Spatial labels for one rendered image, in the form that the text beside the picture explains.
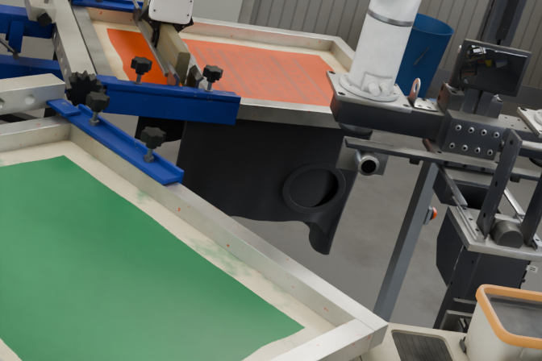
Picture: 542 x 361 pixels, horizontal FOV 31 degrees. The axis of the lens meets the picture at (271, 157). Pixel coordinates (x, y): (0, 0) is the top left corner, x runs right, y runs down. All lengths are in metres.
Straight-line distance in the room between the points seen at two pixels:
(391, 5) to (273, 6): 3.78
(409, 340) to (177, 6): 1.06
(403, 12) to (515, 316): 0.64
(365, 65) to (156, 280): 0.68
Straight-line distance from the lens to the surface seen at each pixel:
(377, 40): 1.95
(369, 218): 4.11
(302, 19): 5.73
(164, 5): 2.34
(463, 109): 2.05
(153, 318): 1.44
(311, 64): 2.67
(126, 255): 1.58
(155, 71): 2.35
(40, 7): 2.25
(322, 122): 2.26
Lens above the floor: 1.77
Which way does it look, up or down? 24 degrees down
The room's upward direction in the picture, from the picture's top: 15 degrees clockwise
